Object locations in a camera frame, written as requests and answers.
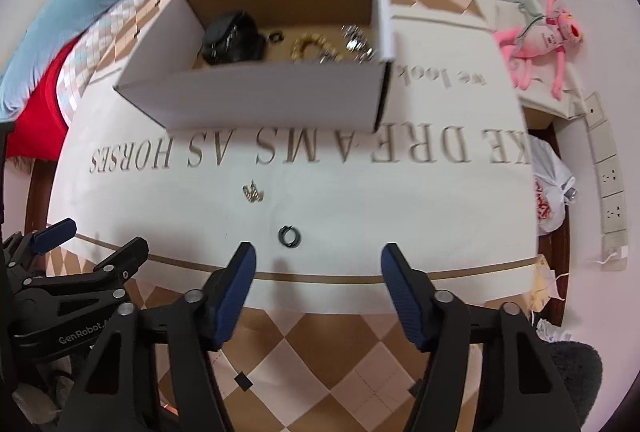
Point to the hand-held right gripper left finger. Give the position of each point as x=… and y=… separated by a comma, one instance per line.
x=235, y=297

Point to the pink plush toy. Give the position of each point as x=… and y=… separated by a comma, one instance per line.
x=537, y=39

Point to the checkered bed sheet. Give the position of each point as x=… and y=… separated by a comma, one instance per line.
x=125, y=7

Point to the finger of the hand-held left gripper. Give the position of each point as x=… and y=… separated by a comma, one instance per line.
x=125, y=259
x=52, y=234

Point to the diamond pattern printed tablecloth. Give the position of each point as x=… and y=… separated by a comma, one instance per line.
x=350, y=202

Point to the white plastic bag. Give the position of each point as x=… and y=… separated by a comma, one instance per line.
x=550, y=192

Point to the black smartwatch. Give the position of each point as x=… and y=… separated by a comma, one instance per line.
x=230, y=37

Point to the person's dark fleece pants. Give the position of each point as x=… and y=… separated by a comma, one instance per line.
x=575, y=377

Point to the white cardboard box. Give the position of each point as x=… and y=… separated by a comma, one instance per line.
x=260, y=97

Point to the beige wall socket strip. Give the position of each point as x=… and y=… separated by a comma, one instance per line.
x=610, y=177

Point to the silver stud earrings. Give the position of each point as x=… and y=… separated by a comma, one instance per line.
x=254, y=193

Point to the red blanket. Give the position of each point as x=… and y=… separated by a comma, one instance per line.
x=40, y=112

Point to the white charger plug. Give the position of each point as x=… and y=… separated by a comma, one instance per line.
x=617, y=256

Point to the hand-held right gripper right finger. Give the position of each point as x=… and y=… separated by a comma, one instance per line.
x=405, y=297

